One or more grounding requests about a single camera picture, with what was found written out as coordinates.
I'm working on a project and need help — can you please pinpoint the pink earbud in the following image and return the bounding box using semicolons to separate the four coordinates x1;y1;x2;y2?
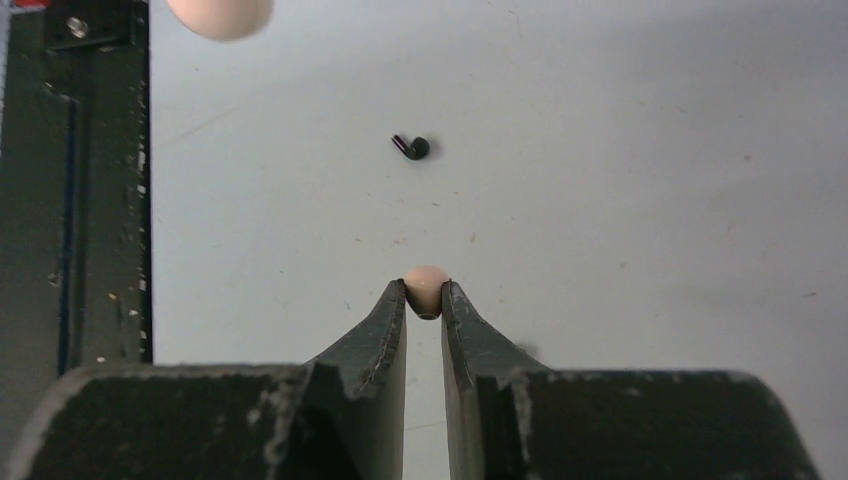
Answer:
402;265;450;320

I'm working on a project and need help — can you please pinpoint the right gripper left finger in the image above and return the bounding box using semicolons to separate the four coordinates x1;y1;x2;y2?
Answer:
5;280;406;479

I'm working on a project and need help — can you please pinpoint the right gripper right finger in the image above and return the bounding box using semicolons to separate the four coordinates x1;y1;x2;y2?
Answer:
441;281;819;479

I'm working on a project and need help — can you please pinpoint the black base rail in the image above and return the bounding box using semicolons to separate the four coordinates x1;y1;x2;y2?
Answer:
1;1;153;459

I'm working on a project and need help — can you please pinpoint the pink earbud charging case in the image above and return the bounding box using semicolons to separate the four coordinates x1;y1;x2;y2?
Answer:
165;0;275;42

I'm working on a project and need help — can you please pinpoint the black earbud left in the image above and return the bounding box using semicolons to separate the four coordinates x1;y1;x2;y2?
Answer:
391;134;430;161

